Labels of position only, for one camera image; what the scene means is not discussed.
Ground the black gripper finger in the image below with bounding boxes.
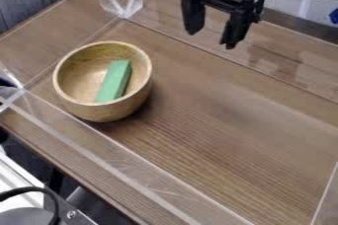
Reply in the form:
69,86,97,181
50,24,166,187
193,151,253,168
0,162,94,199
220,9,253,49
181,0,206,36

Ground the green rectangular block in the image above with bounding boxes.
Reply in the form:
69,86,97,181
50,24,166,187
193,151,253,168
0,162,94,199
95,59,133,103

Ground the brown wooden bowl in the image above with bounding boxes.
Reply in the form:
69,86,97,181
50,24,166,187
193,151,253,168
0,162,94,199
53,40,154,122

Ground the white container with blue label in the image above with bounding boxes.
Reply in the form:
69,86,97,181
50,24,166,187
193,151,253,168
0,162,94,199
298,0,338,28

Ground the clear acrylic enclosure wall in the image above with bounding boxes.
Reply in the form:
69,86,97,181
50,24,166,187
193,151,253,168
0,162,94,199
0,0,338,225

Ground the metal bracket with screw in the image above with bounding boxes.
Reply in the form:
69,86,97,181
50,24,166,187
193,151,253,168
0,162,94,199
55,187,99,225

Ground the black cable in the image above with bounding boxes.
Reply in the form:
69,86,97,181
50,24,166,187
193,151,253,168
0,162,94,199
0,186,62,225

